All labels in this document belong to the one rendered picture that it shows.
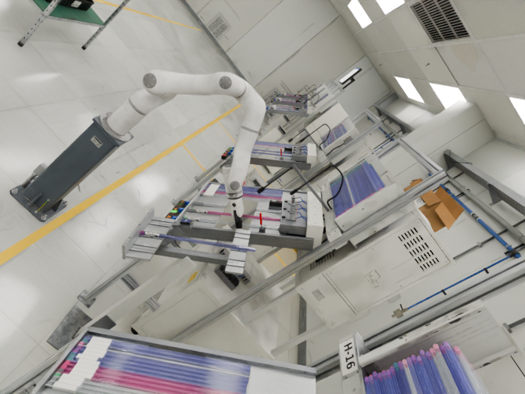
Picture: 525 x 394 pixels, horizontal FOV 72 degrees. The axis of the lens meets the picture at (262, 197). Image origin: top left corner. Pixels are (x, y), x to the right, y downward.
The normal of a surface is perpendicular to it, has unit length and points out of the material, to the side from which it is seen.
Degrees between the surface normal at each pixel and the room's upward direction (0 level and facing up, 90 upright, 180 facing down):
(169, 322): 90
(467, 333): 90
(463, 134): 90
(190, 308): 90
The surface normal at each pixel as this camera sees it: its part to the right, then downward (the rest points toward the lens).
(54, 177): -0.08, 0.40
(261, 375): 0.11, -0.92
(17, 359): 0.77, -0.55
